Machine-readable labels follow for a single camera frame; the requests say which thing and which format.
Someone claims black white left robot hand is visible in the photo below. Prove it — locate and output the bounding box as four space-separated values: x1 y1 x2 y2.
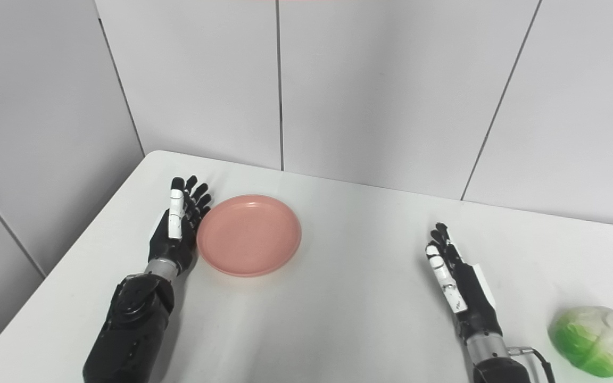
148 176 213 276

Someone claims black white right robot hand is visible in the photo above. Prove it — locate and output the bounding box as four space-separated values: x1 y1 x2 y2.
426 222 503 341

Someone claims pink round plate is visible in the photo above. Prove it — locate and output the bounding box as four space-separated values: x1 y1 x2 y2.
196 195 302 278

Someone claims green white cabbage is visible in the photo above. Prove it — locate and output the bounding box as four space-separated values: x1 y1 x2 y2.
548 306 613 378

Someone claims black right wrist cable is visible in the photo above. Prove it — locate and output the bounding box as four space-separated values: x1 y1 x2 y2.
508 346 556 383

